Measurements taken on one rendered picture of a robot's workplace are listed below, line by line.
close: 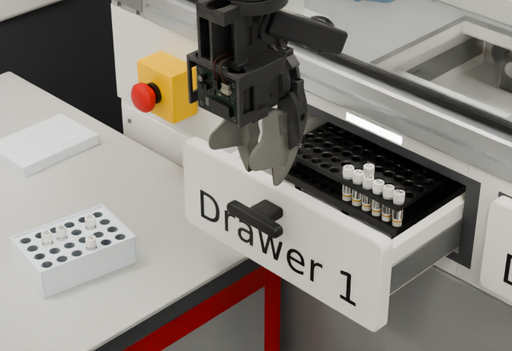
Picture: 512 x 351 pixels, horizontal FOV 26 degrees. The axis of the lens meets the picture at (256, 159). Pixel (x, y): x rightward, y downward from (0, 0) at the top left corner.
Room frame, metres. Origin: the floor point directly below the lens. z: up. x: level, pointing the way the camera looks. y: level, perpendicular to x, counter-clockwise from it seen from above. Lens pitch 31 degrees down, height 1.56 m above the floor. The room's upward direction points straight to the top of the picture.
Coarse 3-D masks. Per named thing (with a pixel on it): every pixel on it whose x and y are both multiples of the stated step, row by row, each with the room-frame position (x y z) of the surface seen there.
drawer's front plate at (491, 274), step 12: (492, 204) 0.95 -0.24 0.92; (504, 204) 0.94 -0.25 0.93; (492, 216) 0.95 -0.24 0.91; (504, 216) 0.94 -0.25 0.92; (492, 228) 0.95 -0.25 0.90; (504, 228) 0.94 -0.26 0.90; (492, 240) 0.94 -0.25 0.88; (504, 240) 0.93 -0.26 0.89; (492, 252) 0.94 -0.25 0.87; (504, 252) 0.93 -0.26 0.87; (492, 264) 0.94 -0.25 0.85; (504, 264) 0.93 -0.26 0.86; (480, 276) 0.95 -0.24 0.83; (492, 276) 0.94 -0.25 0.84; (492, 288) 0.94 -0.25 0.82; (504, 288) 0.93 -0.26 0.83
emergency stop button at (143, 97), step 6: (138, 84) 1.27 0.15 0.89; (144, 84) 1.27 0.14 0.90; (132, 90) 1.27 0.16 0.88; (138, 90) 1.26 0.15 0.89; (144, 90) 1.26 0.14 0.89; (150, 90) 1.26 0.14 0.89; (132, 96) 1.27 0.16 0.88; (138, 96) 1.26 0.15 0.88; (144, 96) 1.26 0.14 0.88; (150, 96) 1.26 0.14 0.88; (138, 102) 1.26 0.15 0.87; (144, 102) 1.26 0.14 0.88; (150, 102) 1.25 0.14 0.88; (138, 108) 1.27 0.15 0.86; (144, 108) 1.26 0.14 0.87; (150, 108) 1.26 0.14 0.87
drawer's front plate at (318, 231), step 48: (192, 144) 1.06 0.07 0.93; (192, 192) 1.06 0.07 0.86; (240, 192) 1.01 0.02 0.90; (288, 192) 0.96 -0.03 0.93; (240, 240) 1.01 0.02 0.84; (288, 240) 0.96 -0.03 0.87; (336, 240) 0.91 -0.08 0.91; (384, 240) 0.88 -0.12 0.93; (336, 288) 0.91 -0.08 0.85; (384, 288) 0.87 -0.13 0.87
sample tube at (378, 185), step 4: (376, 180) 1.01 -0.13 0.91; (380, 180) 1.01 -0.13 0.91; (376, 184) 1.00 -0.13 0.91; (380, 184) 1.00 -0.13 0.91; (376, 188) 1.00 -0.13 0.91; (380, 188) 1.00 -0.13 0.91; (376, 192) 1.00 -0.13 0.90; (380, 192) 1.00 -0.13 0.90; (372, 204) 1.01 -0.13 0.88; (376, 204) 1.00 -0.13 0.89; (380, 204) 1.00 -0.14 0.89; (372, 208) 1.01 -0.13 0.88; (376, 208) 1.00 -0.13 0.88; (380, 208) 1.01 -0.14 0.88; (372, 212) 1.01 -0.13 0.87; (376, 212) 1.00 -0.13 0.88; (380, 212) 1.01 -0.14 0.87
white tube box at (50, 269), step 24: (72, 216) 1.11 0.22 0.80; (96, 216) 1.12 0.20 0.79; (24, 240) 1.07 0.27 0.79; (72, 240) 1.07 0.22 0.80; (96, 240) 1.07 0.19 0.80; (120, 240) 1.07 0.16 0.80; (24, 264) 1.04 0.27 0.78; (48, 264) 1.02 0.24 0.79; (72, 264) 1.02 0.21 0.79; (96, 264) 1.04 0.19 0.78; (120, 264) 1.06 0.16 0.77; (48, 288) 1.00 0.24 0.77
